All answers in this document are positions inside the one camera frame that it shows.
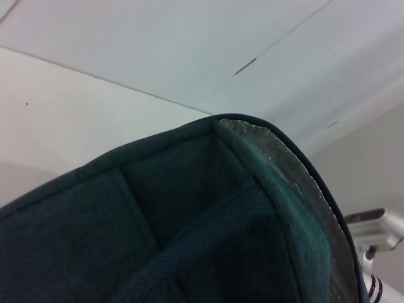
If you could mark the dark teal insulated bag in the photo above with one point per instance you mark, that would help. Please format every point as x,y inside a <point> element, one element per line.
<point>94,236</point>

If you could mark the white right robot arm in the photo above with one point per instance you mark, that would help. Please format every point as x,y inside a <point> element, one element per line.
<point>372,281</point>

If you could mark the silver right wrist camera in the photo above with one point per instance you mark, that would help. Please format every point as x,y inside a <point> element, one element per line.
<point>366,227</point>

